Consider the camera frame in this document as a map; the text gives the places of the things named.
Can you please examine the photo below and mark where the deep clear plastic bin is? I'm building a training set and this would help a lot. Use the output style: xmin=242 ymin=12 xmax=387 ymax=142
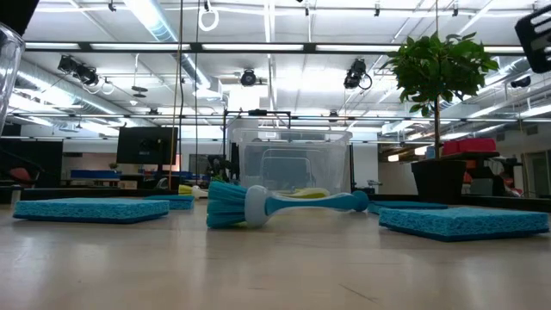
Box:
xmin=230 ymin=127 xmax=354 ymax=195

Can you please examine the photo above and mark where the black monitor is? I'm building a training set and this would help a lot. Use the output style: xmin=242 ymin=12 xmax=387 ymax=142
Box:
xmin=115 ymin=126 xmax=179 ymax=165

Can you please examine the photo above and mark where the black ceiling spotlight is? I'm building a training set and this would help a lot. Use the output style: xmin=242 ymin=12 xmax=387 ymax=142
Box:
xmin=57 ymin=54 xmax=101 ymax=87
xmin=510 ymin=75 xmax=533 ymax=90
xmin=343 ymin=59 xmax=374 ymax=91
xmin=239 ymin=68 xmax=258 ymax=88

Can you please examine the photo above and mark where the silver ventilation duct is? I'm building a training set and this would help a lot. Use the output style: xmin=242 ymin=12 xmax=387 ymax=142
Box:
xmin=124 ymin=0 xmax=216 ymax=91

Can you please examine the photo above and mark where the black ceiling light rail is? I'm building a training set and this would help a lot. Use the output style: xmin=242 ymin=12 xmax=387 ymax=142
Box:
xmin=23 ymin=40 xmax=551 ymax=56

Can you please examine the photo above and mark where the green leafy plant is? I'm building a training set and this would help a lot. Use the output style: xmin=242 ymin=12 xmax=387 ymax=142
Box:
xmin=381 ymin=30 xmax=500 ymax=159

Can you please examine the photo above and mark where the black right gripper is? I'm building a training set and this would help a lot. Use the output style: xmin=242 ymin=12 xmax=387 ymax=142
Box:
xmin=514 ymin=3 xmax=551 ymax=74

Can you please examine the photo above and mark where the white hanging ring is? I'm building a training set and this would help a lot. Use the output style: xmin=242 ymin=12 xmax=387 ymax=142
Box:
xmin=197 ymin=7 xmax=220 ymax=33

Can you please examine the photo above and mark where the yellow-green dish brush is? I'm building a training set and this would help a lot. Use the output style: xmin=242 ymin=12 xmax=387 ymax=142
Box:
xmin=177 ymin=183 xmax=210 ymax=202
xmin=279 ymin=187 xmax=331 ymax=200

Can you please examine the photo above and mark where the blue dish brush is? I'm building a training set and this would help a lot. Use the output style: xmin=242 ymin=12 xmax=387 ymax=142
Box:
xmin=205 ymin=180 xmax=370 ymax=229

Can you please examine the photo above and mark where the black hanging cable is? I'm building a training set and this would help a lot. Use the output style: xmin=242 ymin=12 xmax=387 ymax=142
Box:
xmin=195 ymin=0 xmax=201 ymax=186

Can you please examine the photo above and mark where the black plant pot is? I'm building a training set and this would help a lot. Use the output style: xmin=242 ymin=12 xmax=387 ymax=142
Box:
xmin=410 ymin=158 xmax=468 ymax=205

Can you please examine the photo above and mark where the red storage box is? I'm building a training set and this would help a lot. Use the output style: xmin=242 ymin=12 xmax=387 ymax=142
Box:
xmin=442 ymin=137 xmax=498 ymax=157

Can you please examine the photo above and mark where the blue scrub sponge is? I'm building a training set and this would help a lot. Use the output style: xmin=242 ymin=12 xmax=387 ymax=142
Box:
xmin=367 ymin=200 xmax=449 ymax=215
xmin=12 ymin=196 xmax=171 ymax=225
xmin=144 ymin=194 xmax=196 ymax=212
xmin=378 ymin=207 xmax=551 ymax=243

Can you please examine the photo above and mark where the black gantry frame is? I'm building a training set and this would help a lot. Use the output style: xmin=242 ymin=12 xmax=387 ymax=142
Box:
xmin=221 ymin=108 xmax=293 ymax=182

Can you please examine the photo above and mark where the blue cabinet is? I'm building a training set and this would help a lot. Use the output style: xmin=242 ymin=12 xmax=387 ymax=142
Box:
xmin=71 ymin=169 xmax=121 ymax=181

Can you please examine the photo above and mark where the black aluminium table frame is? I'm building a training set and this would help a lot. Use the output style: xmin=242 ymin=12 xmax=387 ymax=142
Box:
xmin=0 ymin=184 xmax=551 ymax=213

